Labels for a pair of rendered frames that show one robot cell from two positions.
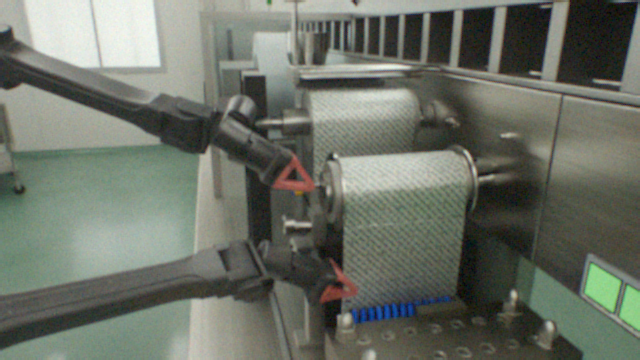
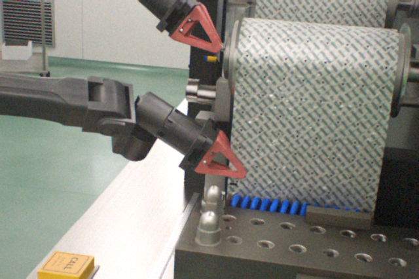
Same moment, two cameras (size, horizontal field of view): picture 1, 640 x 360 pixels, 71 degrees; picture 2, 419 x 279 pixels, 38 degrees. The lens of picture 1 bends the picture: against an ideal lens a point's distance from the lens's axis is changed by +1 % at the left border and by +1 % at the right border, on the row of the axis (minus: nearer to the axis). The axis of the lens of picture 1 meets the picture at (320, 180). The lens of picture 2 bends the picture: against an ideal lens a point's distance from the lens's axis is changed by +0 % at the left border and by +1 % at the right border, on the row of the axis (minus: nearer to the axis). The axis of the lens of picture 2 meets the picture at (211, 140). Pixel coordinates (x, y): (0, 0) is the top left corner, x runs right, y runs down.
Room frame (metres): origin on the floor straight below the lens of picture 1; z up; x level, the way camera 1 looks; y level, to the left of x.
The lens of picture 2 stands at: (-0.16, -0.36, 1.43)
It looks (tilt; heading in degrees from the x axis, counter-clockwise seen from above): 18 degrees down; 22
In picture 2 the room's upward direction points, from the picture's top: 4 degrees clockwise
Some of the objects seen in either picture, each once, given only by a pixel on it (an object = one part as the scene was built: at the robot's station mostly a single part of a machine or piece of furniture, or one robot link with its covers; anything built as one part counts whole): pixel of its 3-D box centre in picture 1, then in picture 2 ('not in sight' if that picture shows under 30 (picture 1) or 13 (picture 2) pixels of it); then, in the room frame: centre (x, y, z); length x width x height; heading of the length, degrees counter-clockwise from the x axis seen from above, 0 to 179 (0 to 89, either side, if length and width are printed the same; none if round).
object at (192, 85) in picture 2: (288, 224); (193, 90); (0.79, 0.06, 1.18); 0.04 x 0.02 x 0.04; 14
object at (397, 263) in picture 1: (402, 266); (304, 157); (0.74, -0.16, 1.11); 0.23 x 0.01 x 0.18; 104
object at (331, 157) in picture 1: (333, 192); (240, 57); (0.77, -0.03, 1.25); 0.15 x 0.01 x 0.15; 13
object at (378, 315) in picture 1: (404, 311); (297, 212); (0.72, -0.16, 1.03); 0.21 x 0.04 x 0.03; 104
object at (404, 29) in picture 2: (455, 182); (399, 71); (0.83, -0.27, 1.25); 0.15 x 0.01 x 0.15; 13
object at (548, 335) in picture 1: (550, 331); not in sight; (0.63, -0.39, 1.05); 0.04 x 0.04 x 0.04
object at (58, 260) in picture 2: not in sight; (66, 269); (0.56, 0.17, 0.91); 0.07 x 0.07 x 0.02; 14
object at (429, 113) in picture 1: (420, 116); (411, 2); (1.08, -0.25, 1.33); 0.07 x 0.07 x 0.07; 14
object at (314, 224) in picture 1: (308, 278); (210, 160); (0.80, 0.02, 1.05); 0.06 x 0.05 x 0.31; 104
